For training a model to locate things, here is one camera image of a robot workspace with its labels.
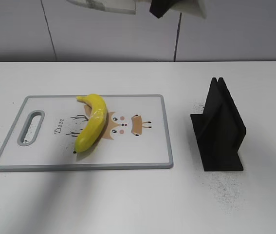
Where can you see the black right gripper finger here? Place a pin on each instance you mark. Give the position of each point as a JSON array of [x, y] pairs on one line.
[[159, 7]]

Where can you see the white-handled kitchen knife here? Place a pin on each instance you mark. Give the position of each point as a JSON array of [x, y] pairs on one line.
[[191, 7]]

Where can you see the yellow plastic banana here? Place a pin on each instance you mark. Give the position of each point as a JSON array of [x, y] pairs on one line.
[[95, 125]]

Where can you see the black knife stand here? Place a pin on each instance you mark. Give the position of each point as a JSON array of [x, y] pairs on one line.
[[219, 130]]

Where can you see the white grey-rimmed cutting board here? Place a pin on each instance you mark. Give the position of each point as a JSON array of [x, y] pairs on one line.
[[43, 134]]

